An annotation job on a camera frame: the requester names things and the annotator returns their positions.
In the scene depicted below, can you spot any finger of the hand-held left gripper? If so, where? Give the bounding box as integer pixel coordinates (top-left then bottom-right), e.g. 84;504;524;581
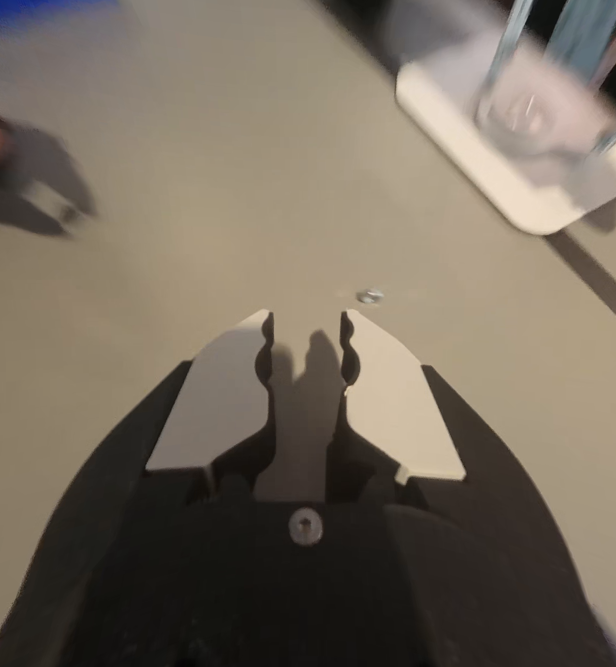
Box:
22;179;89;230

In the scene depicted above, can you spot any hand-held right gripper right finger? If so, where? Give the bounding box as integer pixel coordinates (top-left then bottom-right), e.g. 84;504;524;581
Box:
333;310;467;484

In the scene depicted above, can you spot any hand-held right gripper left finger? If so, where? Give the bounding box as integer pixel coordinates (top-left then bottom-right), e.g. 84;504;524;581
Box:
145;308;278;472

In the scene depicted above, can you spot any blue plastic parts bin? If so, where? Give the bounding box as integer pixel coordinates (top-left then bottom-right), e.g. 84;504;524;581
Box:
0;0;117;24

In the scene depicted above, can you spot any white document stand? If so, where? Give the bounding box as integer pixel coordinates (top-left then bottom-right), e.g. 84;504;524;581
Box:
394;0;616;236

